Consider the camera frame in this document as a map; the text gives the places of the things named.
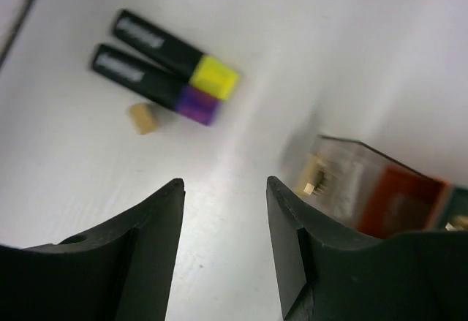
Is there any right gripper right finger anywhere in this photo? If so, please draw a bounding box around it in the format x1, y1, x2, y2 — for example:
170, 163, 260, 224
266, 176, 467, 320

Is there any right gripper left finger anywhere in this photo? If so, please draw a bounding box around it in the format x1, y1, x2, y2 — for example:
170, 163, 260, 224
1, 178, 185, 320

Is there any small beige eraser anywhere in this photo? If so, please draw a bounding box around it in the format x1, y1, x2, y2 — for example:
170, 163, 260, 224
127, 103, 159, 135

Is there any teal drawer box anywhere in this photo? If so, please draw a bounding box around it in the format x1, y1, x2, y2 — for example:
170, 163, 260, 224
433, 186, 467, 231

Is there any purple cap black highlighter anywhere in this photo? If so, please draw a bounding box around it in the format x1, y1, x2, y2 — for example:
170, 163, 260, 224
91, 44, 220, 126

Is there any yellow cap black highlighter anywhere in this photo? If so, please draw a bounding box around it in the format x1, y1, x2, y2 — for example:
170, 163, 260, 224
111, 9, 240, 100

